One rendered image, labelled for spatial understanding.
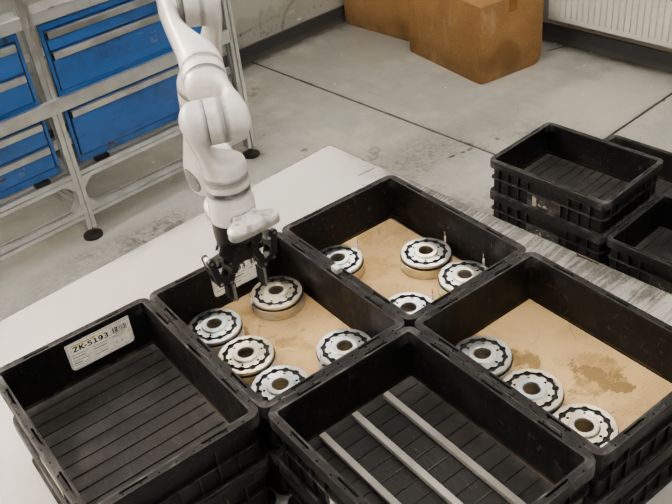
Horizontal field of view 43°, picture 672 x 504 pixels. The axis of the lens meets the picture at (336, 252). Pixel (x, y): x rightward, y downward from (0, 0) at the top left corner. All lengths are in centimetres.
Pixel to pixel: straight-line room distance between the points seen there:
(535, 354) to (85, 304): 104
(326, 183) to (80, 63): 138
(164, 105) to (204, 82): 228
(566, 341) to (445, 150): 234
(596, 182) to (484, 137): 132
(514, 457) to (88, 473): 68
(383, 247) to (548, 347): 44
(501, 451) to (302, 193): 109
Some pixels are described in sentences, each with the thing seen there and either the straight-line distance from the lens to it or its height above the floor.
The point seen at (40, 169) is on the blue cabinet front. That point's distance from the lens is 342.
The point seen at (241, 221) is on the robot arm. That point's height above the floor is 117.
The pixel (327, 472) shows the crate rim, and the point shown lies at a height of 93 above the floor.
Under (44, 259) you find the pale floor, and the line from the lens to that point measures 357.
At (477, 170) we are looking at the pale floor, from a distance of 367.
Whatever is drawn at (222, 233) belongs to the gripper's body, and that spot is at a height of 114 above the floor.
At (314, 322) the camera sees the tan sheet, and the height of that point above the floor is 83.
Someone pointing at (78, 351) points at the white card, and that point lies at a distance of 160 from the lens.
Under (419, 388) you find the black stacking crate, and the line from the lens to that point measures 148.
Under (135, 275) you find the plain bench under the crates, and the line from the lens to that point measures 208.
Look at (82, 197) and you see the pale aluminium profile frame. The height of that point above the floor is 19.
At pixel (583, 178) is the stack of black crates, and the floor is 49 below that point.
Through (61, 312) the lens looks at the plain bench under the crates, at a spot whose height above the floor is 70.
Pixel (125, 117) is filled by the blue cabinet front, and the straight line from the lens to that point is 352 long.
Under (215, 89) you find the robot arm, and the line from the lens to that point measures 133.
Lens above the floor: 188
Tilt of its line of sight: 36 degrees down
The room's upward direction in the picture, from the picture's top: 7 degrees counter-clockwise
